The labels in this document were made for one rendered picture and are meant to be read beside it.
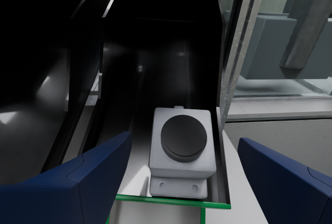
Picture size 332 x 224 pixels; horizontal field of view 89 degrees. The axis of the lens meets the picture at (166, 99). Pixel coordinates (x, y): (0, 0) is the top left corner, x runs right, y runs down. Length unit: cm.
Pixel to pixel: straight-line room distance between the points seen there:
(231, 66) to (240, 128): 78
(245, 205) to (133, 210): 36
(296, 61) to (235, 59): 85
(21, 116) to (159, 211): 22
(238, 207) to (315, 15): 84
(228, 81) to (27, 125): 23
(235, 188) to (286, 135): 67
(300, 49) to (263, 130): 44
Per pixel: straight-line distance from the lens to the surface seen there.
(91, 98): 23
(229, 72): 23
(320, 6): 104
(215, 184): 18
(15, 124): 23
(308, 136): 132
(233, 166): 66
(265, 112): 100
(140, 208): 31
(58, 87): 24
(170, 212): 31
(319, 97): 133
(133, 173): 18
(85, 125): 30
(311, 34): 105
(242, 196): 60
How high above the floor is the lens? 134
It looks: 31 degrees down
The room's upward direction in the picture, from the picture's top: 3 degrees clockwise
